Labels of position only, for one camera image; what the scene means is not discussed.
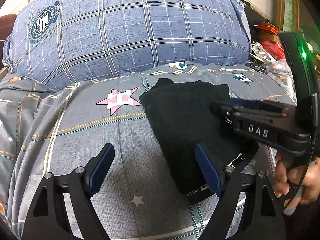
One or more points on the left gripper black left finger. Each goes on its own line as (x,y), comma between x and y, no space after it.
(47,216)

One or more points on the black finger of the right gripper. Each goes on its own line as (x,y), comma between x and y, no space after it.
(244,103)
(223,111)

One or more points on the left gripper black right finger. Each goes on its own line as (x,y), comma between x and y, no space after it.
(262,217)

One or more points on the black pants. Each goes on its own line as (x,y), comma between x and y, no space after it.
(180,117)

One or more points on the person's right hand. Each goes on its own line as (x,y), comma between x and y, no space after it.
(310,182)

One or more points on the clear plastic bag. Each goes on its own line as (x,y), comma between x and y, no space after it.
(279,71)

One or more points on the red packaging clutter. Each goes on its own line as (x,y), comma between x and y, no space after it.
(269,39)

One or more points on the grey patterned bed sheet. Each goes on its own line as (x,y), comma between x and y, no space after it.
(45,130)

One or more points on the gold framed picture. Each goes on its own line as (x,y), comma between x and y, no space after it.
(296,17)

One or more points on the blue plaid pillow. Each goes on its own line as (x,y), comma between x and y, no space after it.
(61,42)

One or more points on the brown wooden headboard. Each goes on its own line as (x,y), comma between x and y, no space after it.
(6,27)

